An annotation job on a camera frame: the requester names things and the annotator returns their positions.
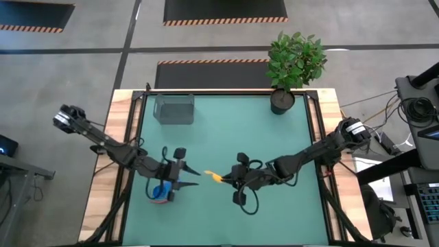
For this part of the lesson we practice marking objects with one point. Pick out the yellow measuring cup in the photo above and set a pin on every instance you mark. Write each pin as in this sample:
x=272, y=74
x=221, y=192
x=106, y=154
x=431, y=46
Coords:
x=216, y=177

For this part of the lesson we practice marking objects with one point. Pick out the blue measuring cup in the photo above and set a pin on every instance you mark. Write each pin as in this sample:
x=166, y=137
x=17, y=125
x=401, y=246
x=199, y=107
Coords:
x=164, y=190

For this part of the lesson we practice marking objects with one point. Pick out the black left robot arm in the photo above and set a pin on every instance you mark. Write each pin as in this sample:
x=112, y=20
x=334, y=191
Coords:
x=103, y=142

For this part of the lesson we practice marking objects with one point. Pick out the gray mesh basket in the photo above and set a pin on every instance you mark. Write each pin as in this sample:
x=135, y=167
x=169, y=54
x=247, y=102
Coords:
x=175, y=111

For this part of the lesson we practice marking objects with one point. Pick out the black bag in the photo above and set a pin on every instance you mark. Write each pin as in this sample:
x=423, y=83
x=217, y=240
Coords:
x=377, y=212

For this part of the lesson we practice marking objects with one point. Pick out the black striped-edge floor mat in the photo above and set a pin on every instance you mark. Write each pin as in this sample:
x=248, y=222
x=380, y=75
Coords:
x=212, y=75
x=223, y=10
x=34, y=13

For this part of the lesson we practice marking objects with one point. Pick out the small blue screen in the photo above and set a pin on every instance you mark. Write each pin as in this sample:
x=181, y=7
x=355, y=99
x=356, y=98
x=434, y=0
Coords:
x=433, y=134

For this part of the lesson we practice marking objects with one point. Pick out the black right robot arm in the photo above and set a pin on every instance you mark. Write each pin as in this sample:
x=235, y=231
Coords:
x=319, y=151

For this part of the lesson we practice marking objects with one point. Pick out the gray equipment stand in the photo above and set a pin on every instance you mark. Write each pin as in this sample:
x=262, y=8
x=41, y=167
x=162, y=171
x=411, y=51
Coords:
x=406, y=87

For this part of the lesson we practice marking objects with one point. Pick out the dark gray desk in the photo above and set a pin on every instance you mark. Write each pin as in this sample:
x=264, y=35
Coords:
x=13, y=168

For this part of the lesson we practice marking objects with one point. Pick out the blue-keyed control device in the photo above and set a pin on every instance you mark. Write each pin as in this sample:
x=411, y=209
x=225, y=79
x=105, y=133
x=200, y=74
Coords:
x=430, y=202

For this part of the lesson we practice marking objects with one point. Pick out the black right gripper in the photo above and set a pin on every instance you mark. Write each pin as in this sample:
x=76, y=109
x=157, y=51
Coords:
x=247, y=176

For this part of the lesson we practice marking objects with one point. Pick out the black plant pot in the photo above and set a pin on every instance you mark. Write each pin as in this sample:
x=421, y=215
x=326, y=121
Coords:
x=274, y=109

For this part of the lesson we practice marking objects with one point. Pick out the white board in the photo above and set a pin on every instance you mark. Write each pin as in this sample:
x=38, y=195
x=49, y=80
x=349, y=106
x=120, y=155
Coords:
x=380, y=187

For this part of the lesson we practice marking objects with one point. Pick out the green leafy plant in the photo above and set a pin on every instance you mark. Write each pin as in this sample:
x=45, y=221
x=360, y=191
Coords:
x=295, y=61

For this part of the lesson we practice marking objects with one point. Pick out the black monitor with logo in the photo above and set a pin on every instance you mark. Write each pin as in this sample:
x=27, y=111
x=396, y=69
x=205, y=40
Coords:
x=7, y=144

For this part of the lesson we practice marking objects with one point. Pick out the red measuring cup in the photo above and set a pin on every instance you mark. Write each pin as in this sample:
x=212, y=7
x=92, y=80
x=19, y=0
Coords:
x=159, y=202

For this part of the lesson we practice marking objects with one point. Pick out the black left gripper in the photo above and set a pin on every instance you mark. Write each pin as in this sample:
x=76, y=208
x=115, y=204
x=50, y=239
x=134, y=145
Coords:
x=171, y=171

